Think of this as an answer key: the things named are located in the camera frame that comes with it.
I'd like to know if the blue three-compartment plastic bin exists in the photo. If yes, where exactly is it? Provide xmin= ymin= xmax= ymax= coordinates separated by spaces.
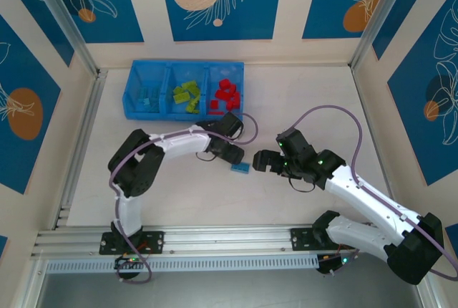
xmin=122 ymin=59 xmax=246 ymax=122

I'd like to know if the blue panel with beige circle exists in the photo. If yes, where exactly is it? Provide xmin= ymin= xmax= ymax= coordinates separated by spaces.
xmin=158 ymin=0 xmax=286 ymax=42

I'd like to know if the black controller board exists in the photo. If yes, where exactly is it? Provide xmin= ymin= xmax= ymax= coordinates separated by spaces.
xmin=316 ymin=253 xmax=354 ymax=276
xmin=113 ymin=254 xmax=148 ymax=270

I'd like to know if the blue panel with orange circle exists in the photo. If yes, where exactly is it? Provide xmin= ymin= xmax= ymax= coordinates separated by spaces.
xmin=302 ymin=0 xmax=398 ymax=40
xmin=387 ymin=0 xmax=458 ymax=187
xmin=0 ymin=14 xmax=62 ymax=195

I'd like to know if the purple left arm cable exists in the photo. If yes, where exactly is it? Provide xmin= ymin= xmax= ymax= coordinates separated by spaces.
xmin=108 ymin=112 xmax=260 ymax=283

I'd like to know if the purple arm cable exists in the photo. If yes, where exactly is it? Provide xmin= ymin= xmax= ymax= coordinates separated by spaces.
xmin=108 ymin=112 xmax=260 ymax=283
xmin=284 ymin=105 xmax=458 ymax=282

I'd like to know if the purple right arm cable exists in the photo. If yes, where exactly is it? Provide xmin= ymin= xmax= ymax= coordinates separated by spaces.
xmin=284 ymin=105 xmax=458 ymax=282

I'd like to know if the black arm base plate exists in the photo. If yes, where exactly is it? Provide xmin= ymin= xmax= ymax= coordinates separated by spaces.
xmin=290 ymin=227 xmax=357 ymax=252
xmin=99 ymin=231 xmax=165 ymax=256

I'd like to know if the long aluminium base rail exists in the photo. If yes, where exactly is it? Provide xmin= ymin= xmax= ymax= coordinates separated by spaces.
xmin=30 ymin=224 xmax=425 ymax=259

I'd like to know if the aluminium side rail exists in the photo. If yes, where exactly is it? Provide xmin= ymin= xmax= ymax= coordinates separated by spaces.
xmin=52 ymin=69 xmax=108 ymax=231

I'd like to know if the grey slotted cable duct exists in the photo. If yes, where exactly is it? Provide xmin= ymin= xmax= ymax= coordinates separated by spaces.
xmin=45 ymin=254 xmax=320 ymax=275

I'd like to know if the aluminium frame post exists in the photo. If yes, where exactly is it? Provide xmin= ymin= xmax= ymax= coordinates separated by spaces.
xmin=25 ymin=0 xmax=108 ymax=79
xmin=350 ymin=0 xmax=409 ymax=71

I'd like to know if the aluminium frame leg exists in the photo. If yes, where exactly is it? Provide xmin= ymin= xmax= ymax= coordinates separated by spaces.
xmin=414 ymin=279 xmax=444 ymax=308
xmin=12 ymin=256 xmax=49 ymax=308

